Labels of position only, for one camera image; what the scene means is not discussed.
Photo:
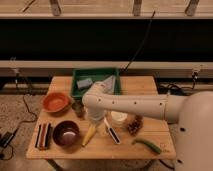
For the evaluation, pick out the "yellow banana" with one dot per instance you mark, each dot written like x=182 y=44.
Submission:
x=88 y=135

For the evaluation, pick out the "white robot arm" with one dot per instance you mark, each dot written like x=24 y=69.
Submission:
x=193 y=114

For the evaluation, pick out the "small metal cup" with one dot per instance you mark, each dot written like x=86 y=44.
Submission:
x=78 y=108

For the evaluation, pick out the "grey folded cloth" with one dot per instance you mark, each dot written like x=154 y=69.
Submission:
x=109 y=84

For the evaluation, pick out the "blue-grey sponge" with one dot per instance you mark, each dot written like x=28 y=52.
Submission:
x=85 y=83

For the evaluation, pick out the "white round container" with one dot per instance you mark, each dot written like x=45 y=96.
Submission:
x=118 y=118

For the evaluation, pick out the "clear plastic gripper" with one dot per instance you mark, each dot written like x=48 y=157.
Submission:
x=97 y=127

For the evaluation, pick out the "bunch of dark grapes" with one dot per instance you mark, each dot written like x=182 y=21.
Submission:
x=134 y=127

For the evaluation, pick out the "orange bowl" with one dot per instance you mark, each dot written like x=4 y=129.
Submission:
x=55 y=102

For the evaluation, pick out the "dark maroon bowl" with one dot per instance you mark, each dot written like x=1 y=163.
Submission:
x=66 y=133

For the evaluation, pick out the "wooden table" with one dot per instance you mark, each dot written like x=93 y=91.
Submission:
x=103 y=147

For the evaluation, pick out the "green cucumber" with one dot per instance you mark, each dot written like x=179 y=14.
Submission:
x=149 y=144

